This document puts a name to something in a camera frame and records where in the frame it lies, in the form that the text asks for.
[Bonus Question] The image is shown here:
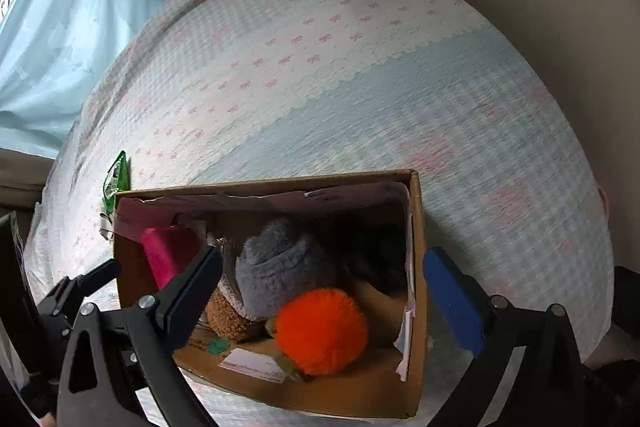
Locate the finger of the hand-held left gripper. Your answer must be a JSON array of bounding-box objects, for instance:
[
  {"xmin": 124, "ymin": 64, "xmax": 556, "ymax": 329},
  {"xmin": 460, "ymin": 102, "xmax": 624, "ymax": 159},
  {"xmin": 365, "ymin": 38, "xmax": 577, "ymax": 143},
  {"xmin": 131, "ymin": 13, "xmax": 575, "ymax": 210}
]
[{"xmin": 36, "ymin": 259, "xmax": 122, "ymax": 333}]

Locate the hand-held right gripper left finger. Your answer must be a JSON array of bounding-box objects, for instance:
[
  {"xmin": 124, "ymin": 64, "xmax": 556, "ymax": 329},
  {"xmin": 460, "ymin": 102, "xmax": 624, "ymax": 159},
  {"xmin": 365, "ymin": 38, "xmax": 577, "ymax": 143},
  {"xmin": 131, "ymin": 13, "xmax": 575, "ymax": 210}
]
[{"xmin": 57, "ymin": 247, "xmax": 223, "ymax": 427}]

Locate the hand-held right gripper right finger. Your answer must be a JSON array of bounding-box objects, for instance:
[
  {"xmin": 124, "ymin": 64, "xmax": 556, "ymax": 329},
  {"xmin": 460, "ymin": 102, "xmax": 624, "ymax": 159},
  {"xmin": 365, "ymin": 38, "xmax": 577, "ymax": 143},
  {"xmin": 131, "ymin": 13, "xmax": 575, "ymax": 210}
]
[{"xmin": 422, "ymin": 248, "xmax": 584, "ymax": 427}]

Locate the brown and white soft toy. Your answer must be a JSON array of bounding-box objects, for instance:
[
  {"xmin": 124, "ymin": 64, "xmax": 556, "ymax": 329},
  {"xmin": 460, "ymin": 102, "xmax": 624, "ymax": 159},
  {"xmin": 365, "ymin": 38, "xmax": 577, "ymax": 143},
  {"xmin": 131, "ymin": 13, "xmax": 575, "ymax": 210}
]
[{"xmin": 206, "ymin": 277, "xmax": 267, "ymax": 341}]

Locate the pink pouch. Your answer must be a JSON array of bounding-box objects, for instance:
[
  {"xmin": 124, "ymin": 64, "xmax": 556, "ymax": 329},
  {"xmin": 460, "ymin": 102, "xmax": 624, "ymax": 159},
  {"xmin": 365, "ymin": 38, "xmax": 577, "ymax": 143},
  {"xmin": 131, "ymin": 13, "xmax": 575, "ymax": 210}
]
[{"xmin": 140, "ymin": 224, "xmax": 202, "ymax": 290}]

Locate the black soft toy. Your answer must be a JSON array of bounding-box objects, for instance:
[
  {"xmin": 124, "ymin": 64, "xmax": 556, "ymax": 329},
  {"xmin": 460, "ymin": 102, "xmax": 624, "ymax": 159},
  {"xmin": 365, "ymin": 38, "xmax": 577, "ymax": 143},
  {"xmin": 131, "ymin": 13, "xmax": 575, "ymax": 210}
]
[{"xmin": 345, "ymin": 221, "xmax": 408, "ymax": 294}]

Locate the white pad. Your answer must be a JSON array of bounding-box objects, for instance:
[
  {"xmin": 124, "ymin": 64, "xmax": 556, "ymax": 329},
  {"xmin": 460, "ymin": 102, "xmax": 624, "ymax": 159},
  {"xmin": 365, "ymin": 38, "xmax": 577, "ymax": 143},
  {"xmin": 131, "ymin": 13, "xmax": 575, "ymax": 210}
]
[{"xmin": 219, "ymin": 348, "xmax": 287, "ymax": 384}]

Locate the grey plush toy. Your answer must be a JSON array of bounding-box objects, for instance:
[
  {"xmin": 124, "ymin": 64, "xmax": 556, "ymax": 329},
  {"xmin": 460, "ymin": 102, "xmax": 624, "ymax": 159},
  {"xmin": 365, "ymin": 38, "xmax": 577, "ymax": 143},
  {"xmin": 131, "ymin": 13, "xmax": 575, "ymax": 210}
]
[{"xmin": 234, "ymin": 217, "xmax": 351, "ymax": 321}]

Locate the orange fluffy pompom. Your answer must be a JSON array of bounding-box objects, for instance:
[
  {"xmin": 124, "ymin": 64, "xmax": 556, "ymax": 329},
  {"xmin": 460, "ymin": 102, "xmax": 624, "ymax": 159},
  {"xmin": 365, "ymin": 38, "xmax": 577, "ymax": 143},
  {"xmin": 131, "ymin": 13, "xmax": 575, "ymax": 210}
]
[{"xmin": 275, "ymin": 288, "xmax": 369, "ymax": 376}]

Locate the cardboard box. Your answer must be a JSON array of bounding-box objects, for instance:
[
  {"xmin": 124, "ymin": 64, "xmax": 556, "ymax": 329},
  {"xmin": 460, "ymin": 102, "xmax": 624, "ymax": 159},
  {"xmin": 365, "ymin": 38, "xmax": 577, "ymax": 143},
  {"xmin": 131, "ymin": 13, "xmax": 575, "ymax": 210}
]
[{"xmin": 114, "ymin": 169, "xmax": 429, "ymax": 420}]

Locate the green packet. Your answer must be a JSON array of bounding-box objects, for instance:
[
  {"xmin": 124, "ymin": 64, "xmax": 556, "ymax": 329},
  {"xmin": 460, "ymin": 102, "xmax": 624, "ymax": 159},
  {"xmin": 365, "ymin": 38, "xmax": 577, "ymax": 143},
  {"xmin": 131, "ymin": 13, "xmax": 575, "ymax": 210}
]
[{"xmin": 101, "ymin": 150, "xmax": 132, "ymax": 212}]

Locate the light blue hanging cloth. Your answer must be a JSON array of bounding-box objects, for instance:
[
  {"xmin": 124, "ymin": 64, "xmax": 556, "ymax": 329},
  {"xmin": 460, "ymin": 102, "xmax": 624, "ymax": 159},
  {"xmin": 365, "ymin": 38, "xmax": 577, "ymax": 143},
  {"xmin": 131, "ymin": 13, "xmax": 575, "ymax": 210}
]
[{"xmin": 0, "ymin": 0, "xmax": 188, "ymax": 152}]

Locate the checked bedsheet with pink bows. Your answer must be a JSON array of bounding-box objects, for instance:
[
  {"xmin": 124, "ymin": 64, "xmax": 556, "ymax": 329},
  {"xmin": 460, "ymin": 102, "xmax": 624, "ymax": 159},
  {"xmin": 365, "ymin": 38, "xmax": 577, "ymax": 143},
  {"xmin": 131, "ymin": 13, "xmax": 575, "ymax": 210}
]
[{"xmin": 22, "ymin": 0, "xmax": 616, "ymax": 427}]

